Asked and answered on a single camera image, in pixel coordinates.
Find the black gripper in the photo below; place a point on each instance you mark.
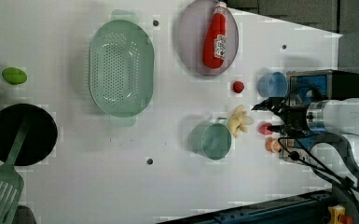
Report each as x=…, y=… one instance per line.
x=293, y=117

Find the peeled toy banana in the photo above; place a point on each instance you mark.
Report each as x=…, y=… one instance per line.
x=239, y=121

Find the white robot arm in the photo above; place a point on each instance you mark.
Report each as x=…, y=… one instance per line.
x=323, y=135

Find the black toy oven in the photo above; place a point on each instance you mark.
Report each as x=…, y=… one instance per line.
x=312, y=86

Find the red toy fruit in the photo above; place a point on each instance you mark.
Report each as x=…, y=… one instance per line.
x=264, y=128

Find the orange toy food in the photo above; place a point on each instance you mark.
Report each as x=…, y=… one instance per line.
x=272, y=145

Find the blue plastic cup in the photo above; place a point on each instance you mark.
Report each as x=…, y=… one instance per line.
x=273, y=85

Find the toy strawberry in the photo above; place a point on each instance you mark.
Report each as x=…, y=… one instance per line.
x=238, y=86

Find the green metal mug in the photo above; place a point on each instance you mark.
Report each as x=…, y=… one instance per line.
x=211, y=139

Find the red ketchup bottle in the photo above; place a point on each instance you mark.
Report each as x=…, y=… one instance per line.
x=215, y=42

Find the grey oval plate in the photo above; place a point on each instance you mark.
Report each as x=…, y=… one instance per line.
x=191, y=31

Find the green colander bowl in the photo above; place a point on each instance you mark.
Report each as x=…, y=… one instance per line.
x=121, y=60

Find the green toy lime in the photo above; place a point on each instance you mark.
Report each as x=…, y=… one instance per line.
x=14, y=76

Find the black round pan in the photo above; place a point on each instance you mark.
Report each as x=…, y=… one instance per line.
x=31, y=125

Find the green slotted spatula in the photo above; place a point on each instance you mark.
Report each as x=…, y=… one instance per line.
x=11, y=183

